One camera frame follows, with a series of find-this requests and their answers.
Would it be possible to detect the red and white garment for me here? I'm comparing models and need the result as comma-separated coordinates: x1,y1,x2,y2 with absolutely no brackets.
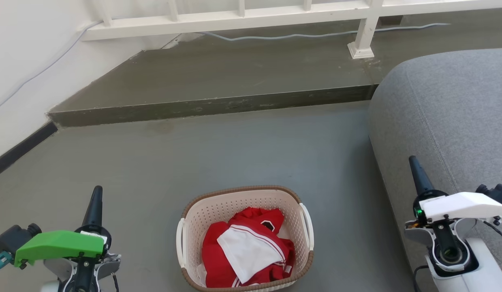
201,207,296,289

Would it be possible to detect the black baseboard strip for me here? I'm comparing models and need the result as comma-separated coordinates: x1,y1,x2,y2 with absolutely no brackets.
0,121,58,179

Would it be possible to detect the grey fabric sofa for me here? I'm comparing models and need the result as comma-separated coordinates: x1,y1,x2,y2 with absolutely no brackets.
367,48,502,292

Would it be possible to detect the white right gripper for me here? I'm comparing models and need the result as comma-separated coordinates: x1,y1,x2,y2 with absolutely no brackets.
409,156,502,225

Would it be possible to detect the raised concrete step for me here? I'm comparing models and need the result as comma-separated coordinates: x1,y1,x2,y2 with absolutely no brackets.
47,10,502,128

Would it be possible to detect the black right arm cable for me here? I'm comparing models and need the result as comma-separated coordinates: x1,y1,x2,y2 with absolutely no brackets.
412,265,430,292

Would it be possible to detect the light grey cable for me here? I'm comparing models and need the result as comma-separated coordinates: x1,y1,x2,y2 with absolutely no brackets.
0,20,103,114

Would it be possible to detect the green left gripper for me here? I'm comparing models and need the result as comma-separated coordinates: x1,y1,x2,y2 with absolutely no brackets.
14,186,113,269

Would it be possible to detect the cream laundry basket brown rim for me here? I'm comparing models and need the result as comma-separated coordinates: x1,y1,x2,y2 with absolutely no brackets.
176,185,315,292

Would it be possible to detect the dark square post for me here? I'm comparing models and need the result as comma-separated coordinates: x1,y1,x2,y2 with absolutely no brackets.
376,15,404,28

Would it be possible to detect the white wooden railing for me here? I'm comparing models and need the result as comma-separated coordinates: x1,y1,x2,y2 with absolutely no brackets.
78,0,502,60

